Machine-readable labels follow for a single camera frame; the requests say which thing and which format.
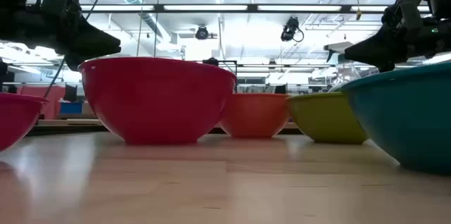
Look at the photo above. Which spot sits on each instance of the small magenta plastic bowl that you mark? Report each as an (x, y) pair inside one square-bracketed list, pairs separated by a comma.
[(15, 118)]

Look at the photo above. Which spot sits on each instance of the nested rainbow bowls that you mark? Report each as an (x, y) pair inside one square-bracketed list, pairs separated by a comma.
[(155, 104)]

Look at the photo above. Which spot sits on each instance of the black overhead camera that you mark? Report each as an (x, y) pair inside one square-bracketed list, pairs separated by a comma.
[(290, 28)]

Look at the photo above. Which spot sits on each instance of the blue storage bin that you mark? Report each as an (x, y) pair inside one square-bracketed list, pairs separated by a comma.
[(70, 107)]

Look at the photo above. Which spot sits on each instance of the lime green plastic bowl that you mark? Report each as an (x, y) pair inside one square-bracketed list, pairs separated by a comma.
[(324, 118)]

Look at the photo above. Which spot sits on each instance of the black aluminium table frame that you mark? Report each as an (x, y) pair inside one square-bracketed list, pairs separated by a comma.
[(70, 130)]

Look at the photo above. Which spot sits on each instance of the black overhead frame beam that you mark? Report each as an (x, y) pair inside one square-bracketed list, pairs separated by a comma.
[(211, 11)]

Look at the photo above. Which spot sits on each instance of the clear spray bottle white trigger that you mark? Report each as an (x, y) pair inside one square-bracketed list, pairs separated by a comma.
[(343, 74)]

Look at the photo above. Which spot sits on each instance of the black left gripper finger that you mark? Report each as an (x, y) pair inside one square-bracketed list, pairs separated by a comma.
[(73, 62), (95, 42)]

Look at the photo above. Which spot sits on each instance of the orange plastic bowl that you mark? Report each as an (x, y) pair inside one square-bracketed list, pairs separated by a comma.
[(253, 116)]

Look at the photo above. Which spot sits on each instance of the red partition panel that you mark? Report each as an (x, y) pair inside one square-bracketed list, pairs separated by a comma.
[(49, 102)]

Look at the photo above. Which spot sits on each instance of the teal plastic bowl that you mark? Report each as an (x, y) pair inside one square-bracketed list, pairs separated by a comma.
[(412, 122)]

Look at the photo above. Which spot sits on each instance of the black round ceiling lamp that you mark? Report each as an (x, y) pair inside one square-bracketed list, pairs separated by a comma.
[(202, 33)]

